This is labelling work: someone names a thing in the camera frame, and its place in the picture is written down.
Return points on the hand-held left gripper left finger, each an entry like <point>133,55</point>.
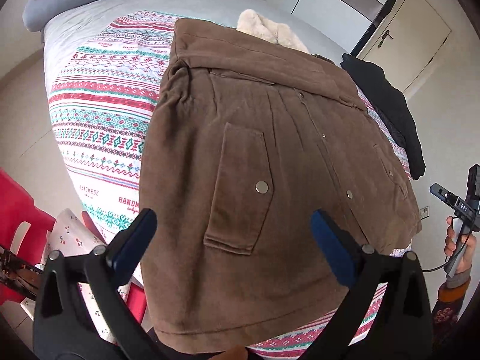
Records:
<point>131,247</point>

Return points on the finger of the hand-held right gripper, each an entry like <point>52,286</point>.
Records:
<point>442,195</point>

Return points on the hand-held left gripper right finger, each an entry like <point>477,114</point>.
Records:
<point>333,249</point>

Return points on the brown coat with fur collar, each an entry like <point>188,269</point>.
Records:
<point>262,138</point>

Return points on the person's right forearm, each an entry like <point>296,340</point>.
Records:
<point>448,307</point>

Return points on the person's right hand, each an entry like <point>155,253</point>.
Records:
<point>449,238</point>

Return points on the white cherry-print cloth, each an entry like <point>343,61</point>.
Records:
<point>69,232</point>

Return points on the black garment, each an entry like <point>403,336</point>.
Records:
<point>393,108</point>

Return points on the dark glossy object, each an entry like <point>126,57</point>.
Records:
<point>17,270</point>

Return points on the red plastic chair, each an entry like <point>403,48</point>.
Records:
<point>18,210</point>

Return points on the patterned knit-print blanket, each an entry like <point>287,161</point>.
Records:
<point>105,120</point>

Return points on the cream door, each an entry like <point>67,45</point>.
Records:
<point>416,41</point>

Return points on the bed with light grey sheet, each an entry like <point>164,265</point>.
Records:
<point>86,15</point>

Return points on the light blue pillow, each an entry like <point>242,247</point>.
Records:
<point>75,5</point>

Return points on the white wall socket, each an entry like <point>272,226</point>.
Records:
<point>424,212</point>

